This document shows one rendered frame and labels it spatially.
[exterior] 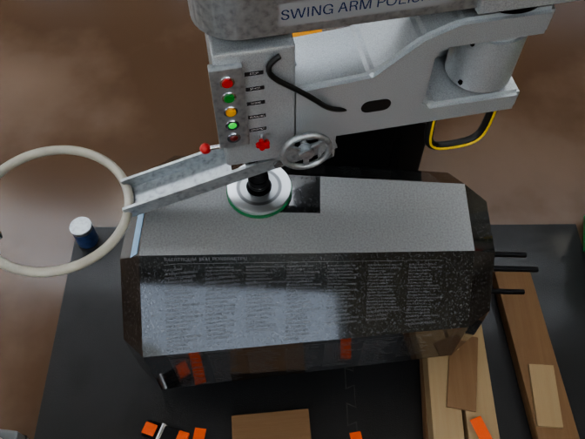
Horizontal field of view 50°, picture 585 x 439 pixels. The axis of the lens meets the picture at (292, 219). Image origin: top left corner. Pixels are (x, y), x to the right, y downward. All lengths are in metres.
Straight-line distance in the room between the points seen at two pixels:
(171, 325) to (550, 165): 2.19
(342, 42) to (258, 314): 0.89
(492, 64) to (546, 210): 1.62
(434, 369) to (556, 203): 1.20
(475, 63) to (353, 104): 0.34
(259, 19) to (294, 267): 0.86
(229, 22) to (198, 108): 2.11
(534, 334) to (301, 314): 1.18
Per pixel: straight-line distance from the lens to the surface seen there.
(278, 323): 2.06
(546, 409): 2.76
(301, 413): 2.53
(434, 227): 2.08
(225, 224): 2.05
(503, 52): 1.78
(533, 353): 2.85
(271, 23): 1.45
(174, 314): 2.08
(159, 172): 2.05
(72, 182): 3.36
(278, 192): 2.08
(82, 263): 1.95
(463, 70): 1.84
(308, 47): 1.73
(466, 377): 2.59
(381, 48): 1.68
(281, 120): 1.69
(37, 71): 3.96
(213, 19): 1.45
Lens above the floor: 2.58
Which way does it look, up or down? 58 degrees down
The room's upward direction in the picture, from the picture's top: straight up
